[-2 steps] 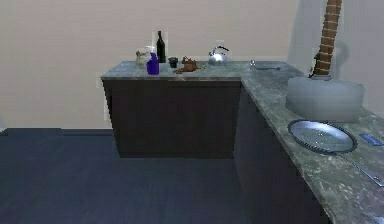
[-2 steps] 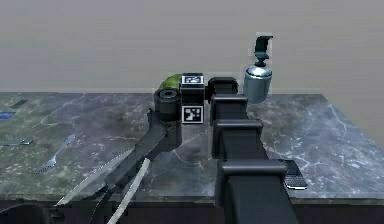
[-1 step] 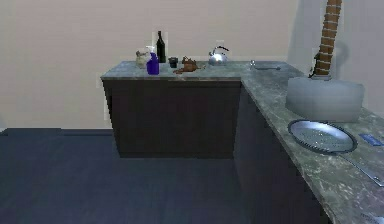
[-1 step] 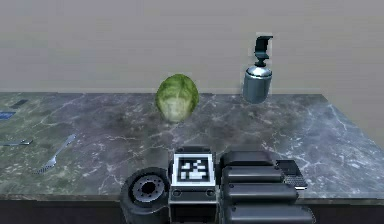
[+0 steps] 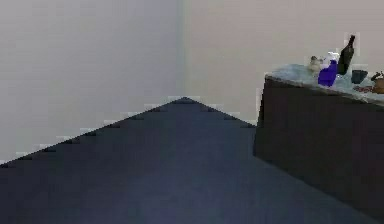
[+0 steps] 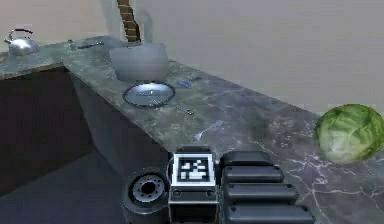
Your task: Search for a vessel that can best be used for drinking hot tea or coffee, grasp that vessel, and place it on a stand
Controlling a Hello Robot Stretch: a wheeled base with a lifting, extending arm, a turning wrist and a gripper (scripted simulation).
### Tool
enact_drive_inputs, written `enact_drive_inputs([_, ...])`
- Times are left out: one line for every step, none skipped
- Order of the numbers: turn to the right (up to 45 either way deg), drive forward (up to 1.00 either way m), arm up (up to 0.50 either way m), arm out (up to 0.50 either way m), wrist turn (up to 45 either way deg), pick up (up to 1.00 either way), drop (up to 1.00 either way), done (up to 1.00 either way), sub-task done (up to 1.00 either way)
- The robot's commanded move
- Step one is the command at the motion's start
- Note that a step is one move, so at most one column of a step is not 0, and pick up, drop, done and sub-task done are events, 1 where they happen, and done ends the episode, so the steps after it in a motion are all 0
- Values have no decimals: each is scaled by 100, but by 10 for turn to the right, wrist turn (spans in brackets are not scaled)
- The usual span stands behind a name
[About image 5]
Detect small beige figurine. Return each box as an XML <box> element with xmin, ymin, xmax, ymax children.
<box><xmin>308</xmin><ymin>55</ymin><xmax>325</xmax><ymax>74</ymax></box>

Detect black wine bottle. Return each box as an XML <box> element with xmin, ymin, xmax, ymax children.
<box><xmin>337</xmin><ymin>34</ymin><xmax>356</xmax><ymax>76</ymax></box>

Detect brown pot with plant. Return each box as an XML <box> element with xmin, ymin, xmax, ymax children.
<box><xmin>370</xmin><ymin>71</ymin><xmax>384</xmax><ymax>95</ymax></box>

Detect dark blue cup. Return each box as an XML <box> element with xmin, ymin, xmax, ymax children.
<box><xmin>350</xmin><ymin>69</ymin><xmax>369</xmax><ymax>85</ymax></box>

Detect blue spray bottle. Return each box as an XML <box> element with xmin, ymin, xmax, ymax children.
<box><xmin>317</xmin><ymin>51</ymin><xmax>340</xmax><ymax>88</ymax></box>

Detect dark counter with marble top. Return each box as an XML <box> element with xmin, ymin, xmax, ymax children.
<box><xmin>252</xmin><ymin>63</ymin><xmax>384</xmax><ymax>221</ymax></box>

